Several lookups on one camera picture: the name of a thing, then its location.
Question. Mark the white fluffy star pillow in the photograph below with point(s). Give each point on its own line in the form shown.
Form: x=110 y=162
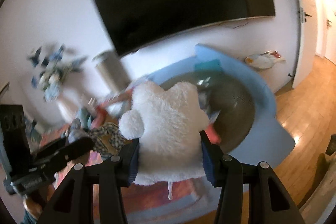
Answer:
x=167 y=124

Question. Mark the gold steel thermos tumbler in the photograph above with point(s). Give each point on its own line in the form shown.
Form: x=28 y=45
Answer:
x=111 y=70

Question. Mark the coral pink small cushion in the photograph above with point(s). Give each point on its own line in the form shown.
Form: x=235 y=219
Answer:
x=212 y=135

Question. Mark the white interior door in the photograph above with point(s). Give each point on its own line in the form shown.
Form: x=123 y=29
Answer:
x=308 y=12

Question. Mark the white ribbed ceramic vase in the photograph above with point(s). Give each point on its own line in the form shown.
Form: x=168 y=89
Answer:
x=67 y=108

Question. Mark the blue foam board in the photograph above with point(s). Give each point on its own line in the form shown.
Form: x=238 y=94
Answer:
x=267 y=140

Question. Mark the round woven brown basket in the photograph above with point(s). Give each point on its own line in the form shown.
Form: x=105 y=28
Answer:
x=226 y=96

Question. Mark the blue artificial flowers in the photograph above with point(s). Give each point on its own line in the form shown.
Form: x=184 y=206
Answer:
x=54 y=71

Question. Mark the person's left hand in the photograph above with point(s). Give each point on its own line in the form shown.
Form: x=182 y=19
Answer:
x=34 y=209

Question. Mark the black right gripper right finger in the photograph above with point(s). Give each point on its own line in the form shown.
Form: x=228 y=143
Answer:
x=269 y=201

